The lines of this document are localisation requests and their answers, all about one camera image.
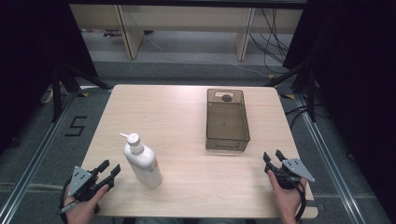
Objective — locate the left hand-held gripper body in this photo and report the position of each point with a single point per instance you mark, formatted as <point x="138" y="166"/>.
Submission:
<point x="79" y="181"/>

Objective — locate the metal floor rail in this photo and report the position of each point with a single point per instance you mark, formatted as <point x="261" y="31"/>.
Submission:
<point x="330" y="161"/>
<point x="34" y="165"/>

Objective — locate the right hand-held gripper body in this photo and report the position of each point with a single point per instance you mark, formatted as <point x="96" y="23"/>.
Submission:
<point x="286" y="175"/>

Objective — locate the white pump bottle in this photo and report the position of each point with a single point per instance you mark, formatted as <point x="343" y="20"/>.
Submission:
<point x="142" y="161"/>

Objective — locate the black metal stand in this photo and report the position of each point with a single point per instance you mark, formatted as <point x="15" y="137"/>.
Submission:
<point x="309" y="93"/>
<point x="57" y="90"/>

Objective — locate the transparent brown plastic bin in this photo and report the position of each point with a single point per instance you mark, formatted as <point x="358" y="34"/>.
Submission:
<point x="227" y="124"/>

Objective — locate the black curtain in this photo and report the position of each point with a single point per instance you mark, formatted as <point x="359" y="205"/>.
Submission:
<point x="34" y="62"/>
<point x="358" y="77"/>

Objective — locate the person's right hand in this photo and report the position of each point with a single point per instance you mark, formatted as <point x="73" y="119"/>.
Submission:
<point x="286" y="200"/>

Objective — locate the person's left hand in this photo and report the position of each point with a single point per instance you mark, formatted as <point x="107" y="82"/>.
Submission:
<point x="84" y="208"/>

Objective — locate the dark round disc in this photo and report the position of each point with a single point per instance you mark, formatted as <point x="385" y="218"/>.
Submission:
<point x="226" y="98"/>

